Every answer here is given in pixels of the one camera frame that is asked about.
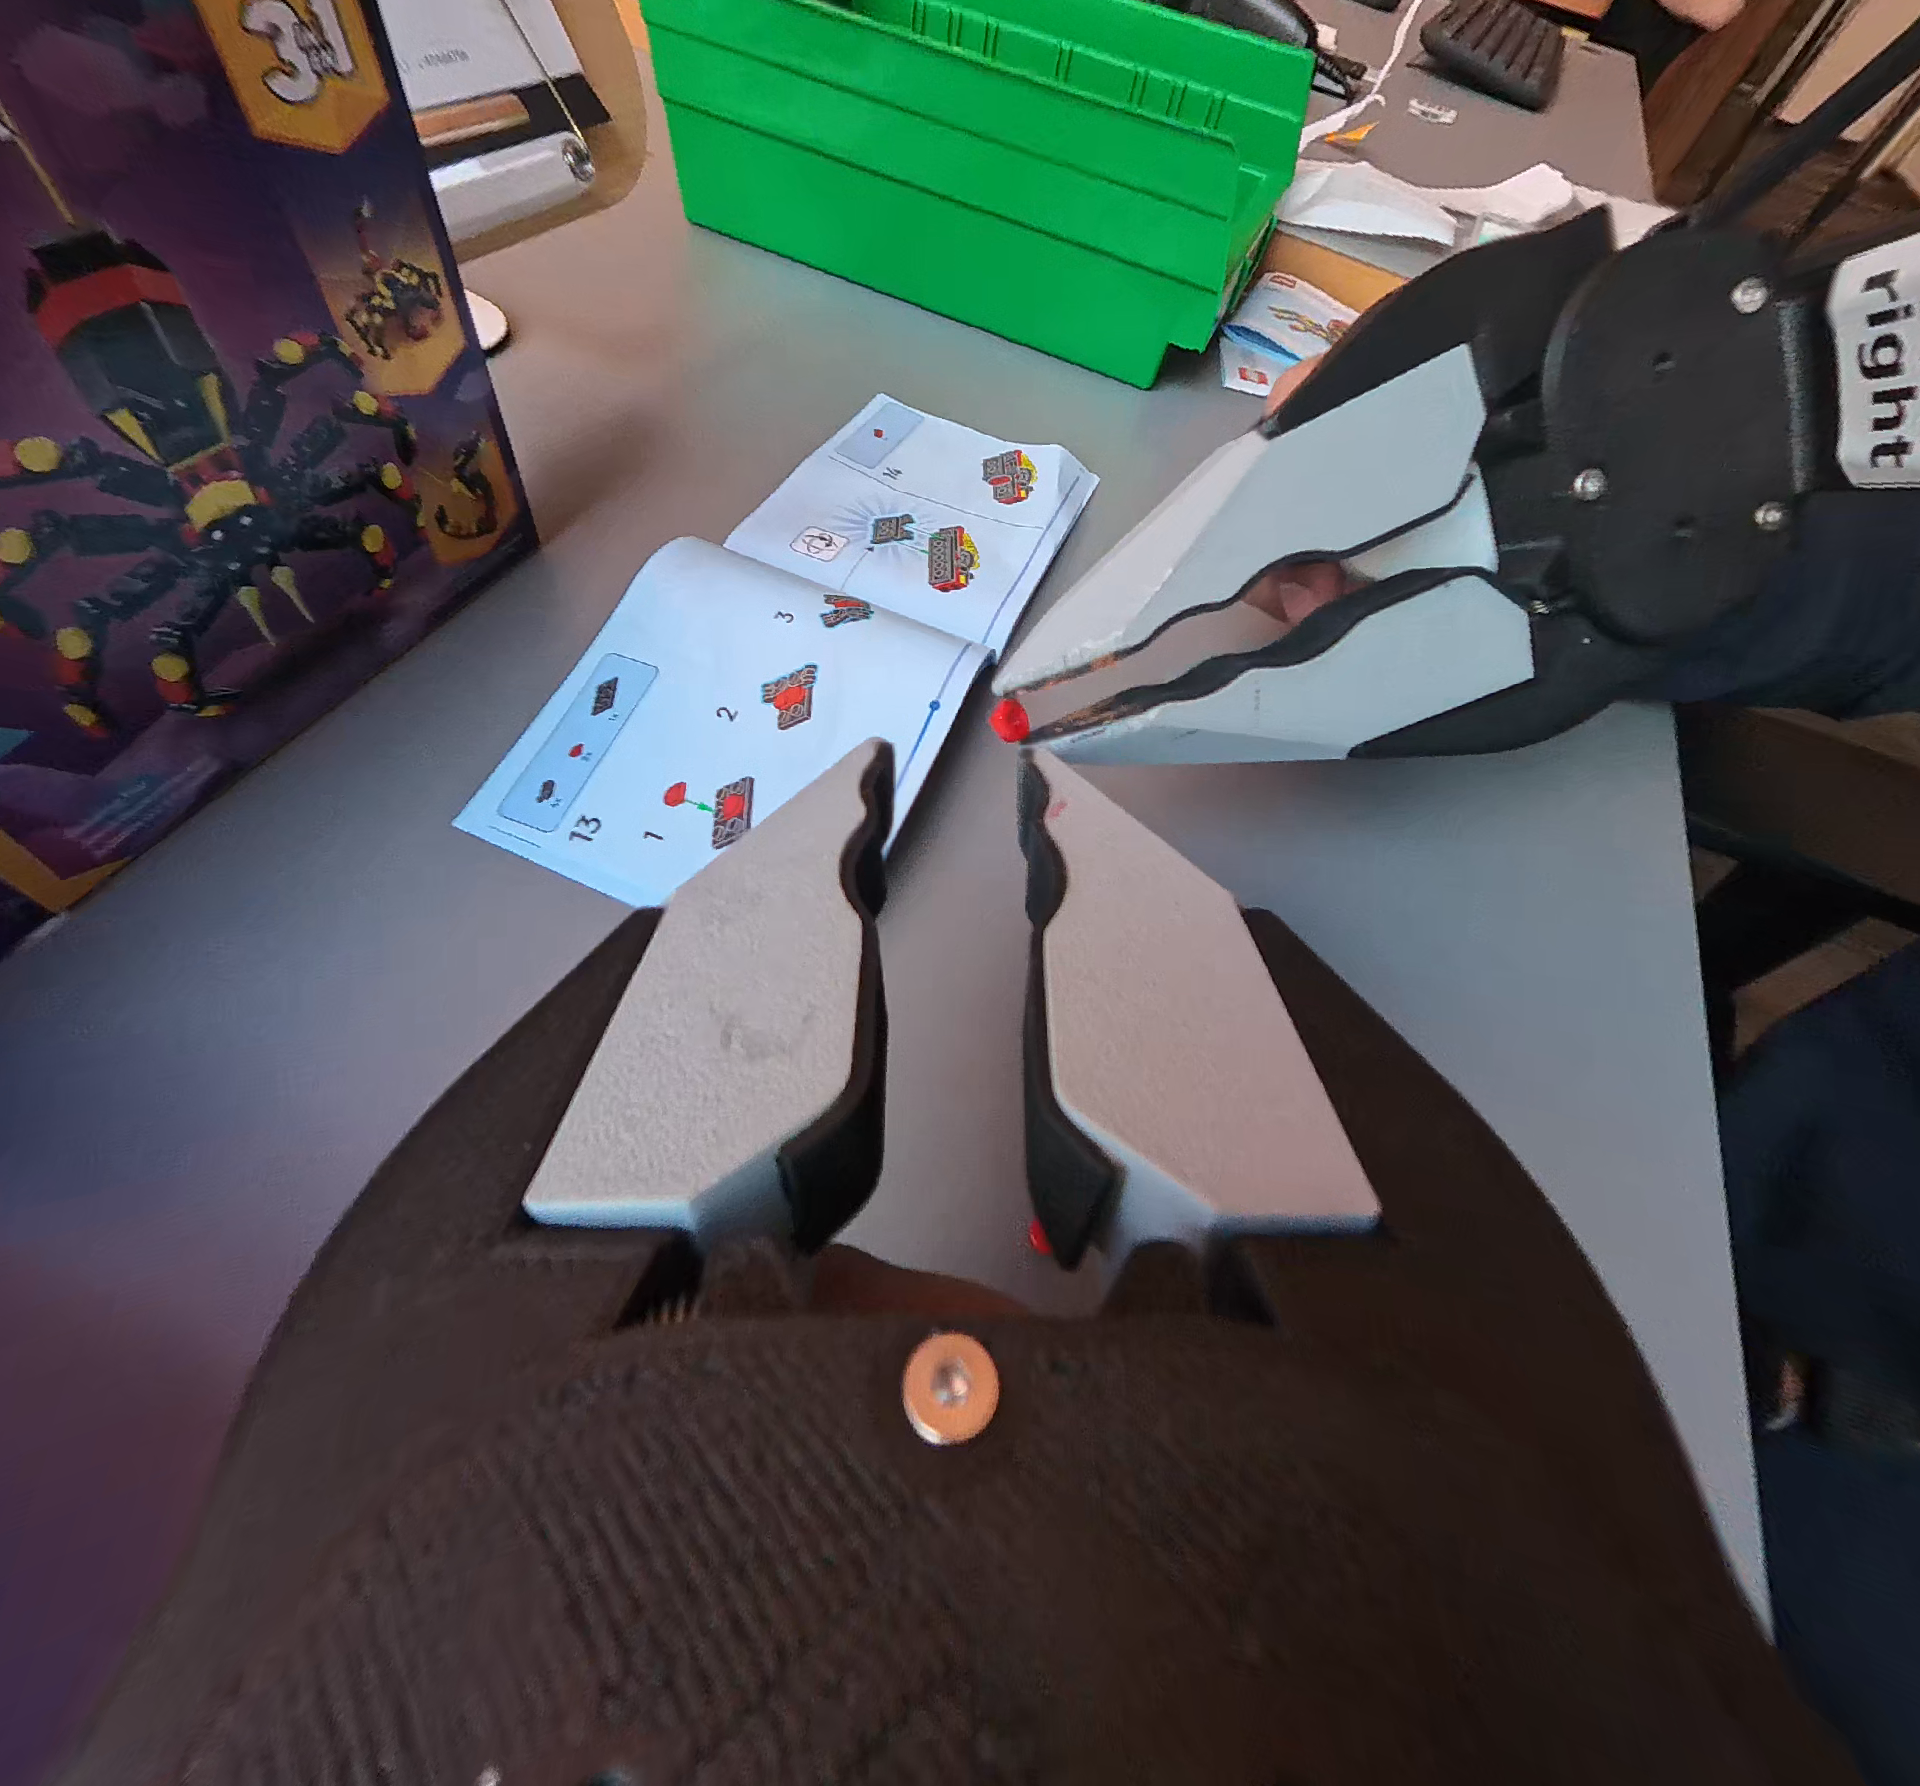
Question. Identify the person's right hand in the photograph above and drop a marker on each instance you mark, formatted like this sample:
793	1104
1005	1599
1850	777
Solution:
1297	594

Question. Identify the wooden sign stand with paper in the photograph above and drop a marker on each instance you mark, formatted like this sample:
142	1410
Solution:
451	1

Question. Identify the person's right forearm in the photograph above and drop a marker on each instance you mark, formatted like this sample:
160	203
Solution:
1801	615

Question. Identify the black keyboard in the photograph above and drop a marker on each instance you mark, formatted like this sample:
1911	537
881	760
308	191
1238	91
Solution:
1493	46

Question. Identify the small lego leaflet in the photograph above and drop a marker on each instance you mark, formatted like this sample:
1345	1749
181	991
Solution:
1275	332

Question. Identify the brown cardboard sheet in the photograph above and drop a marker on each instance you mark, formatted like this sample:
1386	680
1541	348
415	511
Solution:
1350	265

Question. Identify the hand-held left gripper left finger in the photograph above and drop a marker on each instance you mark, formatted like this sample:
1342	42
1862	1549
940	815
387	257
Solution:
736	1007

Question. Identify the black tripod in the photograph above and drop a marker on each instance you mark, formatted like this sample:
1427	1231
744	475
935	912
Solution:
1823	144

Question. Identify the green plastic bin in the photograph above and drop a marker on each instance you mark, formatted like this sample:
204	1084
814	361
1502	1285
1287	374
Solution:
931	182

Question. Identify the lego instruction booklet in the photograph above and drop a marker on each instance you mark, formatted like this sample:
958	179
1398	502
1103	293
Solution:
704	676

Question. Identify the white loose papers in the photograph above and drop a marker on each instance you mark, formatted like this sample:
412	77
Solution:
1380	204

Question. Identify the purple lego set box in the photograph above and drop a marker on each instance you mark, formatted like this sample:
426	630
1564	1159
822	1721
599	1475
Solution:
225	392

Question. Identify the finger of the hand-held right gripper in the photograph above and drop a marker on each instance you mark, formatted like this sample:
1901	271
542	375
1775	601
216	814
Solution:
1350	683
1319	482

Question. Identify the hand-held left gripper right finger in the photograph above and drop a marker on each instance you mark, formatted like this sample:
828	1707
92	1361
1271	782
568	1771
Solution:
1185	1053

